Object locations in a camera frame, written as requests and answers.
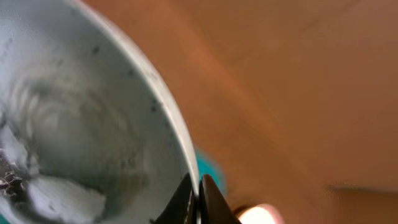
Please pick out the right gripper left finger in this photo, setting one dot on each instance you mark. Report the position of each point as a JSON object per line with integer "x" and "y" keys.
{"x": 181, "y": 208}

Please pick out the light blue plate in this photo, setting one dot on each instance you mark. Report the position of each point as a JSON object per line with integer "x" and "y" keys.
{"x": 90, "y": 133}

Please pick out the blue plastic tray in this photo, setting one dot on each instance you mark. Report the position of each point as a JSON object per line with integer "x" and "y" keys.
{"x": 208, "y": 169}

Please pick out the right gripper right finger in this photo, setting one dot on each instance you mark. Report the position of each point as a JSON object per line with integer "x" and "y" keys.
{"x": 213, "y": 207}

